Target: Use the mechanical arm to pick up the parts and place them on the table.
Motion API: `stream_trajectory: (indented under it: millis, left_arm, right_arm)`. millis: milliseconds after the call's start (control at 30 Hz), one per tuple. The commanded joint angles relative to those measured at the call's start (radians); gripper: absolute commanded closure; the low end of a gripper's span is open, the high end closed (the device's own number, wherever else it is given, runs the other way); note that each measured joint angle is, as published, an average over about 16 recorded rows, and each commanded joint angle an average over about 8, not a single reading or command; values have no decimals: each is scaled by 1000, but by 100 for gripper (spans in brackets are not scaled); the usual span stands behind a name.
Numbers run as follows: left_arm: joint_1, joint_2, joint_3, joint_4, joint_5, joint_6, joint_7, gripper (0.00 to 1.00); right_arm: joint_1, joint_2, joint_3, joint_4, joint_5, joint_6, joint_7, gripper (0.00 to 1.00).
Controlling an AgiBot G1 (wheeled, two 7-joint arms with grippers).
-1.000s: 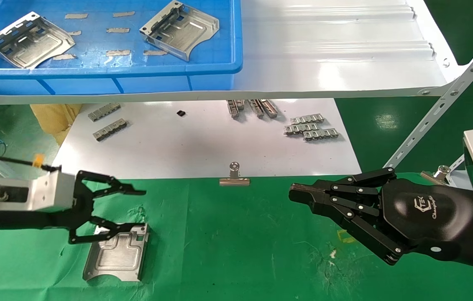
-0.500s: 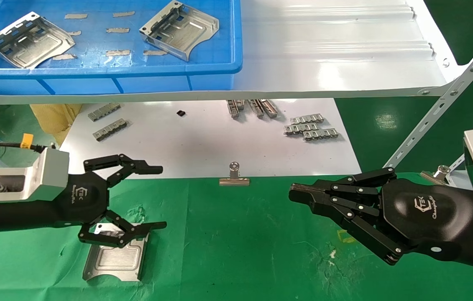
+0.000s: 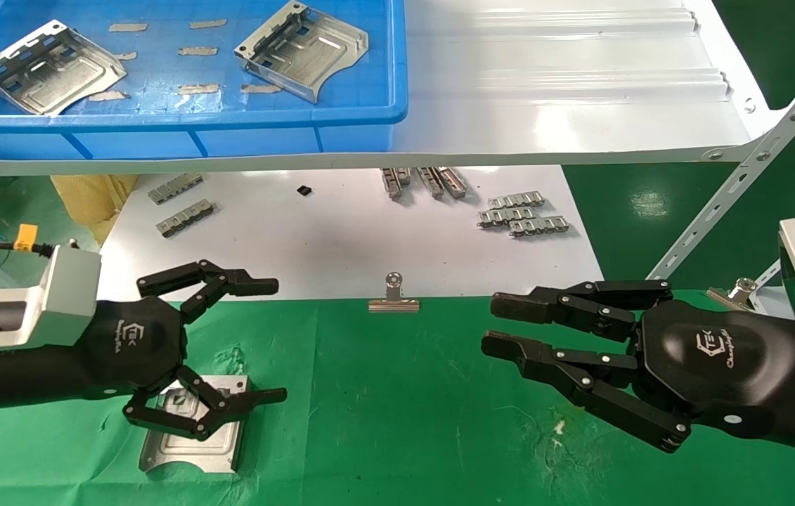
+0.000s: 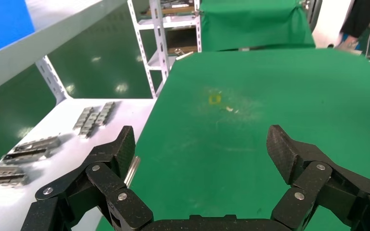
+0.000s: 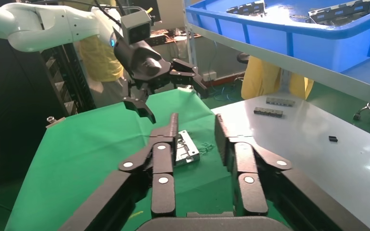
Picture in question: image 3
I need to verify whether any toothed metal strip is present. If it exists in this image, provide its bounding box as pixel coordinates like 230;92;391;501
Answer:
487;191;545;209
156;199;215;238
508;216;570;237
148;173;203;205
477;207;537;228

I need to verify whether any silver binder clip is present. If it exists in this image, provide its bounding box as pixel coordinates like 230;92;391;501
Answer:
706;277;760;311
368;273;421;313

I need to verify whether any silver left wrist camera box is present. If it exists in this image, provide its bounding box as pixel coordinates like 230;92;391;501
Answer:
0;245;103;352

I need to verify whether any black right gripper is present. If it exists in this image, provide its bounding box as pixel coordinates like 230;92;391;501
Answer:
480;280;795;453

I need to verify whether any stamped metal bracket plate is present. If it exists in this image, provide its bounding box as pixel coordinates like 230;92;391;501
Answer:
138;375;250;476
234;0;370;104
0;19;127;115

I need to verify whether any green table cloth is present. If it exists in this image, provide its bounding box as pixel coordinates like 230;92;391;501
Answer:
0;290;795;506

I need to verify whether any blue plastic bin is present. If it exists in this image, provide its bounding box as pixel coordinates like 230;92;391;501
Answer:
0;0;408;161

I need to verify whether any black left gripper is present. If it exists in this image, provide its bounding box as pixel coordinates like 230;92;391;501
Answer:
82;259;289;441

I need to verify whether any white metal shelf rack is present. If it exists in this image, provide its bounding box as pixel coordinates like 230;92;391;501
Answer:
0;0;795;303

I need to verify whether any yellow fabric bundle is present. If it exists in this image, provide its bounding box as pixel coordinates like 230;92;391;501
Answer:
51;174;139;245

